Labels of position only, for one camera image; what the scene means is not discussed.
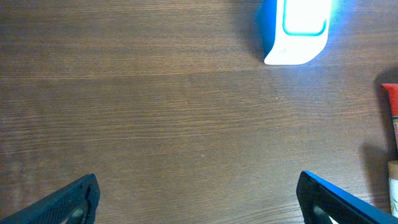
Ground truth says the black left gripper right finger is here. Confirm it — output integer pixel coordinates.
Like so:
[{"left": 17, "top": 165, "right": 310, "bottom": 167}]
[{"left": 296, "top": 171, "right": 397, "bottom": 224}]

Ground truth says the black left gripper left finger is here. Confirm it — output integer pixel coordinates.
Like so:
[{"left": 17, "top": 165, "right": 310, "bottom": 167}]
[{"left": 1, "top": 174, "right": 100, "bottom": 224}]

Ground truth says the white tube with gold cap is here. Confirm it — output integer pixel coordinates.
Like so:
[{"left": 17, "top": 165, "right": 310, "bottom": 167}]
[{"left": 388, "top": 161, "right": 398, "bottom": 217}]

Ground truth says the orange spaghetti package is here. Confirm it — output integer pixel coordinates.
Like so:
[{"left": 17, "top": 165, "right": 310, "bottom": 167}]
[{"left": 382, "top": 83, "right": 398, "bottom": 142}]

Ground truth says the white barcode scanner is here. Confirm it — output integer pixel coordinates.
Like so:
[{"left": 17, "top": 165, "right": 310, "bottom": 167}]
[{"left": 258, "top": 0, "right": 332, "bottom": 65}]

